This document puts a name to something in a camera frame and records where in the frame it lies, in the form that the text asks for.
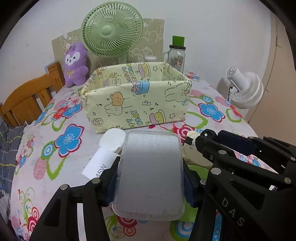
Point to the green desk fan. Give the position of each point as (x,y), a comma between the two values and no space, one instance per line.
(112,30)

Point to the cream round bunny mirror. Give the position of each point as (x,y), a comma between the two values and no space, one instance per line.
(190,153)

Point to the yellow cartoon storage box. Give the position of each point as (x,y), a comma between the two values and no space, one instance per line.
(134,95)

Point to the beige cartoon cardboard panel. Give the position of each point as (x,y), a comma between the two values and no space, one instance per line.
(150,44)

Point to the white 45W charger box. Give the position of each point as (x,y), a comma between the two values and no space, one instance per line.
(102,160)

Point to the blue plaid cloth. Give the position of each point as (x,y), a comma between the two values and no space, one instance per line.
(10,141)

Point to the purple plush rabbit toy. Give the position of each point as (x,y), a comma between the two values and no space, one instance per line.
(75,69)

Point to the glass jar with green lid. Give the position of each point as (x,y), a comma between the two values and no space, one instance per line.
(176,54)

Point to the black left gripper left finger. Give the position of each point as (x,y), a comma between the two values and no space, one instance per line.
(59,220)

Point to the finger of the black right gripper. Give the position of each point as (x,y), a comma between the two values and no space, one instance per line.
(277,154)
(259,203)

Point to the clear plastic rectangular box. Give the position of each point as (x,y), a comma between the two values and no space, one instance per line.
(150,177)

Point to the floral tablecloth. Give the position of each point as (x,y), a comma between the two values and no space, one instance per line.
(58,145)

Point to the wooden chair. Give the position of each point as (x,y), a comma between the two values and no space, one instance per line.
(21,106)

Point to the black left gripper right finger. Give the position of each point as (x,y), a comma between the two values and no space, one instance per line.
(201,196)

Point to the white round earbuds case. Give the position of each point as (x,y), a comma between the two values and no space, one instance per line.
(112,139)

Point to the white small fan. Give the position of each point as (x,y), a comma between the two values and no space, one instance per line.
(246,88)

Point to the green flat plastic object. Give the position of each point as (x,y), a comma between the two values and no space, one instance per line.
(202,172)

